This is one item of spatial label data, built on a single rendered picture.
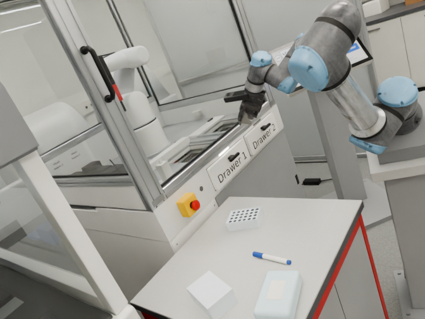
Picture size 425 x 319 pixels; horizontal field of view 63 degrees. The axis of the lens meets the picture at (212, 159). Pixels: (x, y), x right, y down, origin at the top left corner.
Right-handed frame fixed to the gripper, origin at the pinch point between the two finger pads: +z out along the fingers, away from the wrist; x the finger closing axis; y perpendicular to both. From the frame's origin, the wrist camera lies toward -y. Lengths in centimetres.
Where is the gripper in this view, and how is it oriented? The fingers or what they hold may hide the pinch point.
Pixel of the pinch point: (239, 122)
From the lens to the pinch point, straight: 156.2
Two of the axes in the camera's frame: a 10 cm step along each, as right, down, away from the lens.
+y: 9.2, 3.6, -1.5
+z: -1.3, 6.4, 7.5
